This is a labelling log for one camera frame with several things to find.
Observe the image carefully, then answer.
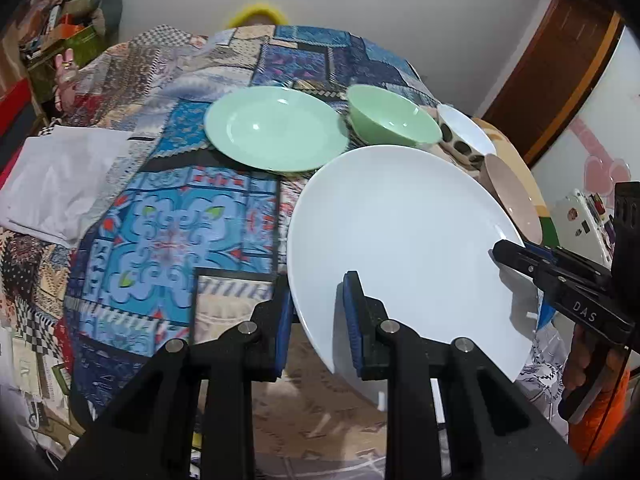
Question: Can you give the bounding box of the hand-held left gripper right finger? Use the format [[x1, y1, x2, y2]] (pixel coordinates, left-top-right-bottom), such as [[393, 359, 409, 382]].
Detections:
[[342, 270, 583, 480]]

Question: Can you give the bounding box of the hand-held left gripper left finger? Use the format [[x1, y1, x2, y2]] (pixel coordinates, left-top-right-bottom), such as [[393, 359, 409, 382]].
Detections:
[[60, 287, 296, 480]]

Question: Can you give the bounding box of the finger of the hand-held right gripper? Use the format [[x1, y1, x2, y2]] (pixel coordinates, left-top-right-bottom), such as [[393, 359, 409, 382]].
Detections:
[[522, 242, 560, 263], [492, 239, 543, 283]]

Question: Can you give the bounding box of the large white plate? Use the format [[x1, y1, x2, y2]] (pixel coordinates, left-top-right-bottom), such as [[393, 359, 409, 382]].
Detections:
[[286, 145, 543, 406]]

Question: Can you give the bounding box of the white bowl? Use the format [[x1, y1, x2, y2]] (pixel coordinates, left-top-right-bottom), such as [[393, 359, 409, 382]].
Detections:
[[436, 103, 497, 168]]

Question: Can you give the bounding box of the person's right forearm orange sleeve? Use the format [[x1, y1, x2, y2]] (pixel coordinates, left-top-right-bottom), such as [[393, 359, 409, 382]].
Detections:
[[570, 365, 633, 466]]

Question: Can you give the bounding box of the person's right hand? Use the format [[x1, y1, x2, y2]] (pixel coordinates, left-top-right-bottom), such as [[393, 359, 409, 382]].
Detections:
[[562, 324, 601, 401]]

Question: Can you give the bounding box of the pink bowl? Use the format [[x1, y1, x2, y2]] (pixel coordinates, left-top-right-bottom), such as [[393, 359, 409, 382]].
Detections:
[[479, 154, 543, 246]]

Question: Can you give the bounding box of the pink heart sticker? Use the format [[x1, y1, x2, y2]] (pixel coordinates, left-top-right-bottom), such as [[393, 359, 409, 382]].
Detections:
[[567, 115, 633, 211]]

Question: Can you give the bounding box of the patchwork printed blanket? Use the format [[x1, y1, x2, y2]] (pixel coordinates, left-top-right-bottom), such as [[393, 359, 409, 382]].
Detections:
[[0, 25, 571, 480]]

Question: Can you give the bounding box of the green bowl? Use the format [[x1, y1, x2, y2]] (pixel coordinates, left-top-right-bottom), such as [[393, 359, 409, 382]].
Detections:
[[346, 84, 443, 148]]

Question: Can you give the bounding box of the brown wooden door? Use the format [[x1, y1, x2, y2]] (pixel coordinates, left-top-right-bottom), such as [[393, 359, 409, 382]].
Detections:
[[482, 0, 626, 166]]

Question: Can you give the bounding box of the green plate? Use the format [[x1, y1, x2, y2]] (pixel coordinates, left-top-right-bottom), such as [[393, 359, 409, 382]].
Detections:
[[203, 86, 349, 173]]

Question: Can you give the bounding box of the white cloth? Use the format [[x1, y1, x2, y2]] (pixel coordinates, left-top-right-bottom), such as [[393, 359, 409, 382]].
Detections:
[[0, 125, 133, 248]]

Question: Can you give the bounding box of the green box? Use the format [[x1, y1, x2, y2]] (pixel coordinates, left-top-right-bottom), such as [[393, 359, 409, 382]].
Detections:
[[27, 27, 101, 68]]

